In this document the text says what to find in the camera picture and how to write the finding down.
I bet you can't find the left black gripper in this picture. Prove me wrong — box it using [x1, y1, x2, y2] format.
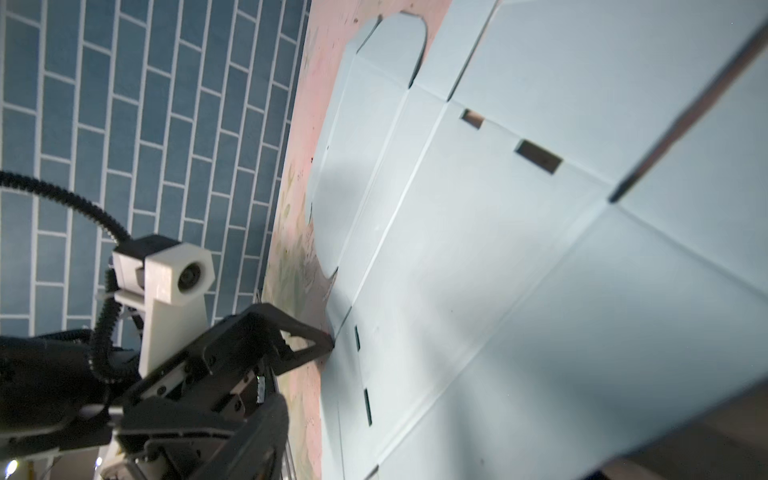
[97, 303, 334, 479]

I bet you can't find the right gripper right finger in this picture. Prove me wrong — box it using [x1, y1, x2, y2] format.
[587, 378, 767, 479]

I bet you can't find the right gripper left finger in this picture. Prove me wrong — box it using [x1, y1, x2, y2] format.
[608, 21, 767, 204]

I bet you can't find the light blue paper box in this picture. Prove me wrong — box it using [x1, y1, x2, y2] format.
[306, 1, 767, 479]

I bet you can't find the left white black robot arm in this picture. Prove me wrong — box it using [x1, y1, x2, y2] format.
[1, 303, 334, 479]

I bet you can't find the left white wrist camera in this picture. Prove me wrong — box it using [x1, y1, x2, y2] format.
[112, 234, 215, 377]

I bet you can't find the left black corrugated cable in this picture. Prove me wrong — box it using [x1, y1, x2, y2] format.
[0, 170, 140, 385]

